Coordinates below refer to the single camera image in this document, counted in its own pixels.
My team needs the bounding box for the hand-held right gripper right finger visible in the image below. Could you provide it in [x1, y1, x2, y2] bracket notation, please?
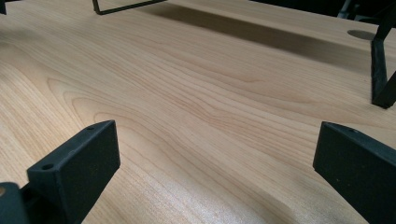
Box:
[312, 121, 396, 224]

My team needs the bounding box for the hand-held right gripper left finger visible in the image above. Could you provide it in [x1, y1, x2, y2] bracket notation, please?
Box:
[26, 119, 121, 224]

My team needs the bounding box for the thick black metal stand leg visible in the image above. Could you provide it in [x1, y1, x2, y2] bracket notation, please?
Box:
[370, 0, 396, 110]

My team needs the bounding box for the grey metal stand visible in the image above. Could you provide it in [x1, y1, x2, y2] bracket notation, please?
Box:
[337, 0, 357, 20]

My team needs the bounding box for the thin black metal frame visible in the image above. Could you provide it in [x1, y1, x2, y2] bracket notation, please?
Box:
[92, 0, 168, 16]

